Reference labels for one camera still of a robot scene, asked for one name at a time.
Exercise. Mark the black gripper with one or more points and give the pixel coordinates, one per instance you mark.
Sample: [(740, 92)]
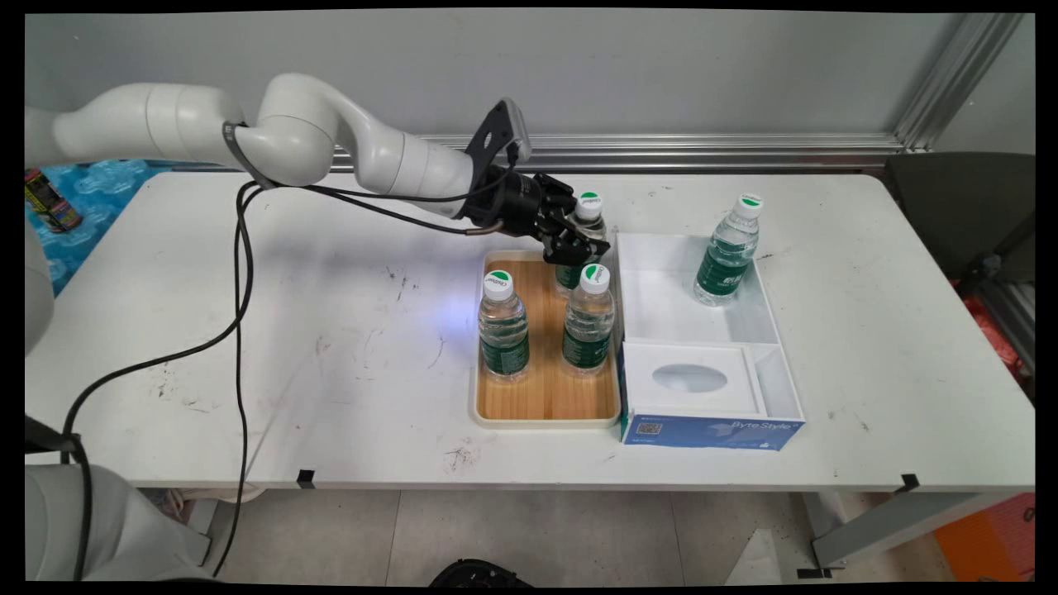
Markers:
[(512, 202)]

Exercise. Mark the green label water bottle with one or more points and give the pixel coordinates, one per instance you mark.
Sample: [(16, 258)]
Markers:
[(589, 207), (504, 351), (588, 347), (723, 264)]

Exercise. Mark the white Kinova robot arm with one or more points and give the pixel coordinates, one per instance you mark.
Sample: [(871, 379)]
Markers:
[(297, 124)]

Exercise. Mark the bamboo tray with white rim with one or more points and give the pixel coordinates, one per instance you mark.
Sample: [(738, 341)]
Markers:
[(545, 397)]

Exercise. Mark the white box with blue side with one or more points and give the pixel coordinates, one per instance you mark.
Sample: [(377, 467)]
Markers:
[(702, 434)]

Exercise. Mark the black round object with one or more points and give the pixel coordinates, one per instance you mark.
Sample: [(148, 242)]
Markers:
[(479, 574)]

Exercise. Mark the black tape piece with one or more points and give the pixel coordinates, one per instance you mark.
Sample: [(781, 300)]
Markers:
[(909, 483), (307, 478)]

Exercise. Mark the grey table leg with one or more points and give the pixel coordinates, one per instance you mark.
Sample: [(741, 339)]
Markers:
[(893, 521)]

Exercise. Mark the red bag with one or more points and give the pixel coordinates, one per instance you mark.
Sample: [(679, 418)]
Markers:
[(996, 335)]

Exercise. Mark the blue wrapped water bottle pack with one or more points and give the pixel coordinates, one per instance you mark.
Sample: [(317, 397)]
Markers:
[(107, 190)]

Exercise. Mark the colourful striped can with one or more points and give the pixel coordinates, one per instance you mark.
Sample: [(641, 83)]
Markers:
[(51, 202)]

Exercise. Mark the orange floor mat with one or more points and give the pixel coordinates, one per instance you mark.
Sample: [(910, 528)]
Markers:
[(992, 545)]

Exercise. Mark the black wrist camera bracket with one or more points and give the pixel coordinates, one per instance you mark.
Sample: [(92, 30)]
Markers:
[(500, 132)]

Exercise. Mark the aluminium frame rail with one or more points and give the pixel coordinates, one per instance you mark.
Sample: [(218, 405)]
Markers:
[(702, 153)]

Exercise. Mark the aluminium frame post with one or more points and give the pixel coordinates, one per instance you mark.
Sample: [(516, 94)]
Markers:
[(959, 78)]

